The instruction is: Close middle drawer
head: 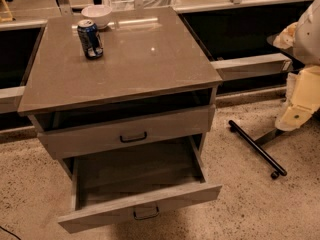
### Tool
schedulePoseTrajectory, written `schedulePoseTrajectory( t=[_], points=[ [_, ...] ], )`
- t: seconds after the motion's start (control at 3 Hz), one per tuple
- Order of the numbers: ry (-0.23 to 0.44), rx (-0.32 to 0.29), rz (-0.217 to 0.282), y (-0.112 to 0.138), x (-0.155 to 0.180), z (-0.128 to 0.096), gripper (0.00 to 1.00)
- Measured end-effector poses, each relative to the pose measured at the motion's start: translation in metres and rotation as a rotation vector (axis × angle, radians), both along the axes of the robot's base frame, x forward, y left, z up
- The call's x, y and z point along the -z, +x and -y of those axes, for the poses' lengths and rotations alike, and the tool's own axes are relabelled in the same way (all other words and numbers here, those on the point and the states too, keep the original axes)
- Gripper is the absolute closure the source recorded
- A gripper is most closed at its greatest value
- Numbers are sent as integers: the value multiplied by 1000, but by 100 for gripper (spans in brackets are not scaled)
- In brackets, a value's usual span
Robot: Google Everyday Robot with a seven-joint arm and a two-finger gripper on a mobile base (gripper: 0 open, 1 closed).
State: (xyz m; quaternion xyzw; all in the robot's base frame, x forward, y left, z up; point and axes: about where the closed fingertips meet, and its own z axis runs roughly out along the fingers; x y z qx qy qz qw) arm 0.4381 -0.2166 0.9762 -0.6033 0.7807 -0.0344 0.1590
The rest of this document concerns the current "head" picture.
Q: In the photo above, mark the white bowl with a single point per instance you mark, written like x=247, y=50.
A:
x=99, y=14

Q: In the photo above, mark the grey drawer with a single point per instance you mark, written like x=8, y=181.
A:
x=78, y=141
x=136, y=183

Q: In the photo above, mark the yellow wooden object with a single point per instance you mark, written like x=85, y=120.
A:
x=5, y=13

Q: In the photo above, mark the grey top drawer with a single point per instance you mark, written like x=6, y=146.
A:
x=78, y=141

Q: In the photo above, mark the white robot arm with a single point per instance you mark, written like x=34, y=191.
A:
x=302, y=89

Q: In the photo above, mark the blue soda can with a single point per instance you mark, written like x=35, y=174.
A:
x=90, y=39

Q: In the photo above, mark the clear plastic bin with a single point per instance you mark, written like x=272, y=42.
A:
x=124, y=5

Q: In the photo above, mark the black rolling side table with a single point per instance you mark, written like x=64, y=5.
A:
x=256, y=147

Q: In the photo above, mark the grey drawer cabinet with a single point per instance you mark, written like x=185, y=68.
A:
x=151, y=64

